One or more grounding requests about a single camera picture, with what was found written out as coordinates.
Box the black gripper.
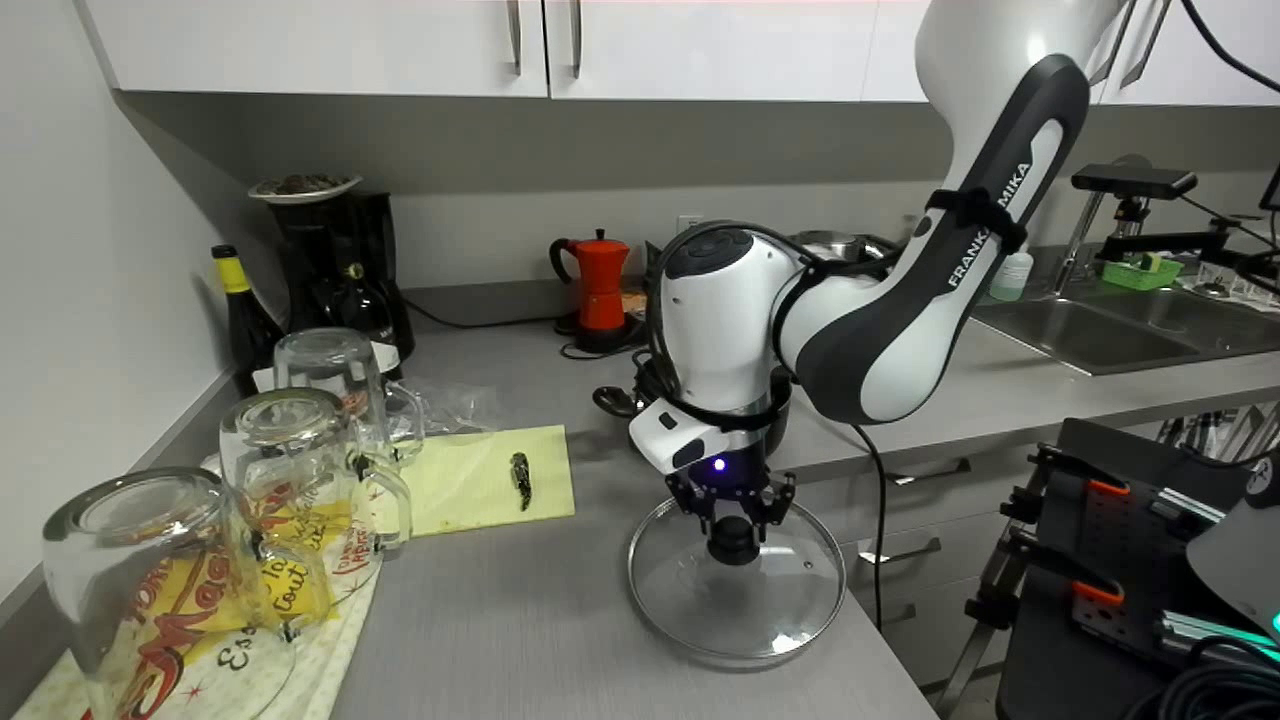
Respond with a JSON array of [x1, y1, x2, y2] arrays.
[[659, 440, 802, 535]]

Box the glass lid with black knob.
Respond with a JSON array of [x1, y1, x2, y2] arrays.
[[622, 498, 847, 678]]

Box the grey robot base cover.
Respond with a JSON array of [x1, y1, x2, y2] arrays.
[[1184, 498, 1280, 636]]

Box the red moka pot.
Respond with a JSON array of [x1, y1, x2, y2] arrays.
[[549, 223, 638, 336]]

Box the small dark object on cloth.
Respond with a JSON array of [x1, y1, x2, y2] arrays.
[[504, 448, 535, 517]]

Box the black clamp with orange tip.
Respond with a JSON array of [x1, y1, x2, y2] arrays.
[[1004, 523, 1131, 618], [1025, 443, 1137, 510]]

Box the white soap bottle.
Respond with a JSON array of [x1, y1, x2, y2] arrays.
[[995, 245, 1040, 303]]

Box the stainless steel sink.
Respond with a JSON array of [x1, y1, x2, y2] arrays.
[[970, 286, 1280, 380]]

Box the printed white dish towel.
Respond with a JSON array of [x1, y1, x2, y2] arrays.
[[11, 466, 394, 720]]

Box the clear drinking glass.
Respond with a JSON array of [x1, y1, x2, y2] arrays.
[[267, 325, 429, 471], [217, 387, 415, 633], [35, 466, 303, 720]]

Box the black drip coffee maker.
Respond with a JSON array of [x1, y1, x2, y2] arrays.
[[245, 173, 415, 373]]

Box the green sponge holder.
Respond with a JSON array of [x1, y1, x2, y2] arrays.
[[1098, 251, 1194, 296]]

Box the dark wine bottle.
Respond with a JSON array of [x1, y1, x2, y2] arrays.
[[208, 241, 286, 402]]

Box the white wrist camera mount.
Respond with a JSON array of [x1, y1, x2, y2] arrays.
[[624, 395, 717, 476]]

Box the black power cable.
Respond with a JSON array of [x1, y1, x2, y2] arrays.
[[847, 422, 895, 633]]

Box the silver drawer handle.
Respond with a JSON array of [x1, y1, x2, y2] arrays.
[[852, 532, 946, 573], [887, 457, 977, 494]]

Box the silver cabinet handle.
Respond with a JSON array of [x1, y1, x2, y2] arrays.
[[1092, 0, 1137, 95], [504, 0, 527, 79], [1116, 0, 1165, 95], [566, 0, 589, 79]]

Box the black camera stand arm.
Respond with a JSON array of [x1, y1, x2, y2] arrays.
[[1063, 193, 1257, 293]]

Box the black cable bundle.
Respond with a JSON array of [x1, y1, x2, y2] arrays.
[[1116, 636, 1280, 720]]

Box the black stereo camera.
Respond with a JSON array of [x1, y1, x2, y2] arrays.
[[1070, 162, 1201, 204]]

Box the black overhead cable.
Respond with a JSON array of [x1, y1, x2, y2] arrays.
[[1175, 0, 1280, 95]]

